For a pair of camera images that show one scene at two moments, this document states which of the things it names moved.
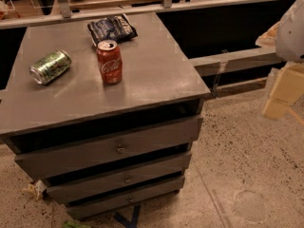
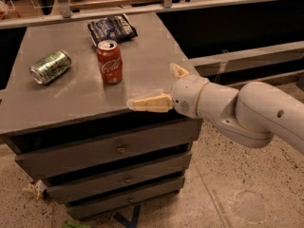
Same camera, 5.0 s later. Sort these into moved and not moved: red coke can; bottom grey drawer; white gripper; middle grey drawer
Moved: white gripper
Not moved: middle grey drawer; red coke can; bottom grey drawer
